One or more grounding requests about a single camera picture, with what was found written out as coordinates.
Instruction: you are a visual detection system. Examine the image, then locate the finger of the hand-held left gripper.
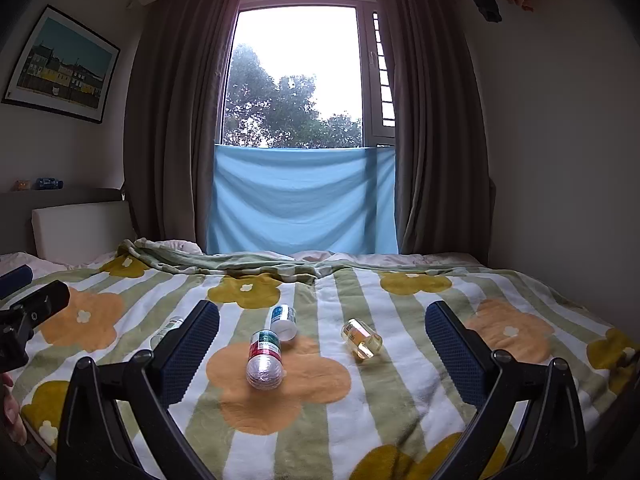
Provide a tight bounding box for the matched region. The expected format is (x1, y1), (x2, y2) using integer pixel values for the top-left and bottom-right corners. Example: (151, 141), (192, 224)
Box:
(0, 280), (71, 372)
(0, 266), (34, 299)

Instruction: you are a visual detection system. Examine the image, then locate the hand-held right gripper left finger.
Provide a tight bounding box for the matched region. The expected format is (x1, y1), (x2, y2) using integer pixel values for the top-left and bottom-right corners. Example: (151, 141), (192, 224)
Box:
(56, 300), (221, 480)

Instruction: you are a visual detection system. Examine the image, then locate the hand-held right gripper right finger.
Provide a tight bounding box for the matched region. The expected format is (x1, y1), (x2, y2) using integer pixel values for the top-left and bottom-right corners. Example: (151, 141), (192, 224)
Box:
(424, 301), (588, 480)

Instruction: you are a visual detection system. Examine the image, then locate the plain clear cup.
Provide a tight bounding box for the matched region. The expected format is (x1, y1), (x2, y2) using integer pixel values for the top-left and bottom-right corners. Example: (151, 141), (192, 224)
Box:
(150, 316), (186, 351)

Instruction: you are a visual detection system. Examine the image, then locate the clear cup red green label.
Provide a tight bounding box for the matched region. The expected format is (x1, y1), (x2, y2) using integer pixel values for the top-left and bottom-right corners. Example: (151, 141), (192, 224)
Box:
(245, 330), (285, 391)

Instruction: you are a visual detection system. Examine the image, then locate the yellow clear cup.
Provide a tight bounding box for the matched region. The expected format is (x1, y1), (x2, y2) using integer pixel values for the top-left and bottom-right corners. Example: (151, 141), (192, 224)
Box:
(341, 318), (383, 361)

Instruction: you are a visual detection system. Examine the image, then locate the white cup blue label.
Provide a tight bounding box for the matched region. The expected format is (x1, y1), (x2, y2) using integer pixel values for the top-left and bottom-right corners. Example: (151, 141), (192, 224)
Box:
(270, 304), (299, 342)

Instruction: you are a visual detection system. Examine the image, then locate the person's left hand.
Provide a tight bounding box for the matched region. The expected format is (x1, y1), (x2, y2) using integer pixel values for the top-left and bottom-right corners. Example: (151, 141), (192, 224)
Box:
(0, 372), (27, 446)

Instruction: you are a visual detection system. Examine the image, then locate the grey headboard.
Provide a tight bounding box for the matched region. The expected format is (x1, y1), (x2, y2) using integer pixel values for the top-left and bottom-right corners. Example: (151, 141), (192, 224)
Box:
(0, 187), (132, 257)

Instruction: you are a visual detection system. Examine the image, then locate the white headboard cushion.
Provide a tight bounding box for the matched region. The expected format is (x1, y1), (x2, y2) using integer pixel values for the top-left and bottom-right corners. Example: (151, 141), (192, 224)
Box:
(31, 201), (138, 265)

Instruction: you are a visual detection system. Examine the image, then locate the floral striped blanket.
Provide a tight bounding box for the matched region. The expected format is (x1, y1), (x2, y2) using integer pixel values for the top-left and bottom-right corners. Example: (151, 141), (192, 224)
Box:
(0, 247), (640, 480)

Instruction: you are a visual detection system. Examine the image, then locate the green striped blanket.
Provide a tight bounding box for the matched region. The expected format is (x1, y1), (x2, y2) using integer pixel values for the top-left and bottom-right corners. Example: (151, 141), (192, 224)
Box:
(117, 238), (351, 283)

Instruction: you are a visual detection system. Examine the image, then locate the light blue cloth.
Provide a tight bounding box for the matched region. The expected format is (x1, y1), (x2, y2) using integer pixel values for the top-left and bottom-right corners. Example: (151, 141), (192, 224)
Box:
(206, 145), (400, 255)

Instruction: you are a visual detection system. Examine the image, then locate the brown curtain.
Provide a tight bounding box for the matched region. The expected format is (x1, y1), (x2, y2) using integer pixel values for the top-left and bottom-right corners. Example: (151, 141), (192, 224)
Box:
(122, 0), (246, 256)
(377, 0), (495, 256)

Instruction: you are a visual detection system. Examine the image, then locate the framed town picture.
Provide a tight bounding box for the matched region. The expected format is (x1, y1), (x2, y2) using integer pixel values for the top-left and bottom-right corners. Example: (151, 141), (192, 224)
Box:
(1, 5), (121, 124)

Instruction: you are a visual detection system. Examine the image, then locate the white framed window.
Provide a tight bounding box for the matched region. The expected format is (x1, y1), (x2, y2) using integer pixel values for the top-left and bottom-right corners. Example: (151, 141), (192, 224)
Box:
(220, 2), (399, 150)

